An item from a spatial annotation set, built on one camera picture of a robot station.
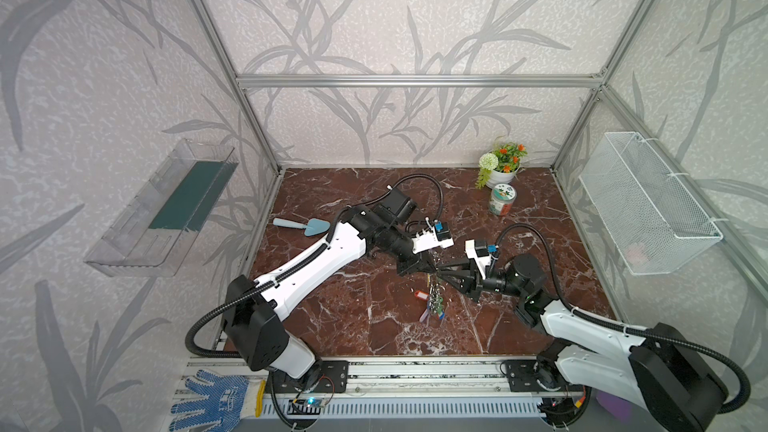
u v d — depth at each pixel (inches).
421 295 33.8
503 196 40.0
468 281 26.1
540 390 28.4
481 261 25.3
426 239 24.8
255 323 15.7
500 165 41.1
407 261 25.3
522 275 23.6
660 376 16.2
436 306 29.9
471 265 26.5
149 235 25.1
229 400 27.6
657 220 24.8
